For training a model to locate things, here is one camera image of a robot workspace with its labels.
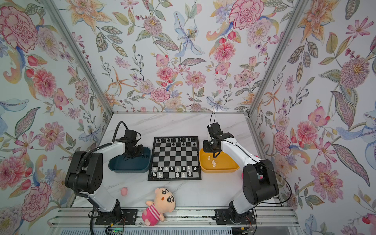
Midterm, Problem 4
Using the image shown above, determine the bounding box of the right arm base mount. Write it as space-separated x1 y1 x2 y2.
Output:
212 208 257 226

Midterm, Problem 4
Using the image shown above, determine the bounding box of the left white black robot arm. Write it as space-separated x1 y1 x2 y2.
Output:
64 129 144 221

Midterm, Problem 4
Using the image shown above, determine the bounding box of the yellow plastic tray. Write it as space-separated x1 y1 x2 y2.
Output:
199 149 240 173

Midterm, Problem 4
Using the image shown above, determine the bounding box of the small pink eraser toy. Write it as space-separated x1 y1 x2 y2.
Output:
120 187 128 196

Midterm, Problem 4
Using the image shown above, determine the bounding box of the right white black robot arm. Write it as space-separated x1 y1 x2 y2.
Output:
203 122 279 215

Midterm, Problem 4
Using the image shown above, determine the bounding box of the black corrugated cable hose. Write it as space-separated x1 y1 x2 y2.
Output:
73 121 130 235

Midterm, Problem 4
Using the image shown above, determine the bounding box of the pink striped plush doll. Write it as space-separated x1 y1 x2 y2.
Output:
142 188 176 226

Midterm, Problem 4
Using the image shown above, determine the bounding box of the teal plastic tray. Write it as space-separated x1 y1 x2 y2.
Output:
108 147 152 173

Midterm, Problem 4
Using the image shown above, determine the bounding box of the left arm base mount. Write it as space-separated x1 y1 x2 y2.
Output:
94 209 138 226

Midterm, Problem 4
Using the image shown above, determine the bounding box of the black and white chessboard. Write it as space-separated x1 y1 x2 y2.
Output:
147 136 202 181

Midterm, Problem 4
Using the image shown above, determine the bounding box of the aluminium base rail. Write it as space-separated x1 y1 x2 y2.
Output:
47 206 299 228

